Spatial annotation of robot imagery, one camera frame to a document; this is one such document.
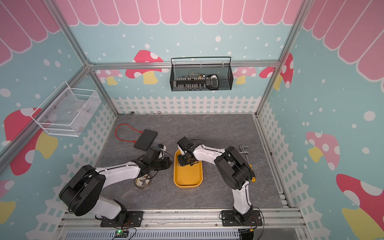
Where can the yellow plastic storage box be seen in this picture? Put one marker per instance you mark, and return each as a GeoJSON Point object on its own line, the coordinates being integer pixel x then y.
{"type": "Point", "coordinates": [187, 177]}

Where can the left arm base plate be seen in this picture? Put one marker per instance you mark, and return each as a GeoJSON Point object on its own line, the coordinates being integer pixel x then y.
{"type": "Point", "coordinates": [124, 220]}

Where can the green led circuit board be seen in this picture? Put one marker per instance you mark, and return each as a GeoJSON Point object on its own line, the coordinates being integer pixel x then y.
{"type": "Point", "coordinates": [121, 234]}

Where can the white wire wall basket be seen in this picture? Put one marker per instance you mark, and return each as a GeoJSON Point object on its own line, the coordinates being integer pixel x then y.
{"type": "Point", "coordinates": [67, 111]}

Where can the black wire wall basket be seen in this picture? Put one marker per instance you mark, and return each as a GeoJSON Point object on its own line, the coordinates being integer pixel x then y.
{"type": "Point", "coordinates": [201, 74]}

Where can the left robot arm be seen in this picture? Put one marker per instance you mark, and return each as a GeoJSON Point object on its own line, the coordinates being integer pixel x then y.
{"type": "Point", "coordinates": [82, 194]}

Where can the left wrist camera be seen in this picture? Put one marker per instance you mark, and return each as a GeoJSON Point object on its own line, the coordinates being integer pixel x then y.
{"type": "Point", "coordinates": [162, 147]}

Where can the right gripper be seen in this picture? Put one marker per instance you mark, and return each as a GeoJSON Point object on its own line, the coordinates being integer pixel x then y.
{"type": "Point", "coordinates": [181, 163]}

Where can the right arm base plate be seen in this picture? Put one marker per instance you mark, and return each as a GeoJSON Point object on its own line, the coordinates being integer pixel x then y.
{"type": "Point", "coordinates": [231, 218]}

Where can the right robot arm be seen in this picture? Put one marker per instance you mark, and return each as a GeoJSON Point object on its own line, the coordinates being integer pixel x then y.
{"type": "Point", "coordinates": [235, 171]}

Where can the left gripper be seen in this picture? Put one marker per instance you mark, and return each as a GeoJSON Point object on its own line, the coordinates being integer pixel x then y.
{"type": "Point", "coordinates": [166, 159]}

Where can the yellow black screwdriver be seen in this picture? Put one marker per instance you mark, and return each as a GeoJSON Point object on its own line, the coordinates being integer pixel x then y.
{"type": "Point", "coordinates": [252, 174]}

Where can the black power bank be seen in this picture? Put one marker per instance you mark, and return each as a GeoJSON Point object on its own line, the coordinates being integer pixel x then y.
{"type": "Point", "coordinates": [146, 139]}

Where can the tape roll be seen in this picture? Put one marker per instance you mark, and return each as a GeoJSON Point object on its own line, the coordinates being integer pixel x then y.
{"type": "Point", "coordinates": [143, 182]}

